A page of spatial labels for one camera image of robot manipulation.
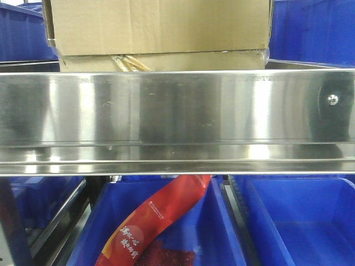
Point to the brown cardboard box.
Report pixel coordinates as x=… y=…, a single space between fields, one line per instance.
x=149 y=27

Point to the steel shelf bolt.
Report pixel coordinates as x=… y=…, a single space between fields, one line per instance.
x=332 y=99

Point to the red snack bag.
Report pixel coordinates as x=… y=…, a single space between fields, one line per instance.
x=152 y=217

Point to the blue bin lower centre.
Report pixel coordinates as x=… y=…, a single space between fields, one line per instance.
x=206 y=230

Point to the blue bin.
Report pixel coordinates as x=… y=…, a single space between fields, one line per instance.
x=39 y=198
x=299 y=220
x=313 y=31
x=206 y=230
x=23 y=33

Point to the blue bin lower right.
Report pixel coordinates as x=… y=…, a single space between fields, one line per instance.
x=299 y=220

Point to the blue bin lower left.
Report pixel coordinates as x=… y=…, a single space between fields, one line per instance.
x=39 y=198

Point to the blue bin upper right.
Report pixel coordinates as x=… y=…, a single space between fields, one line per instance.
x=313 y=31

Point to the blue bin upper left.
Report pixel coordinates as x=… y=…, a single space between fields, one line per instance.
x=23 y=33

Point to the stainless steel shelf rail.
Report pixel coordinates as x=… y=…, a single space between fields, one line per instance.
x=222 y=122

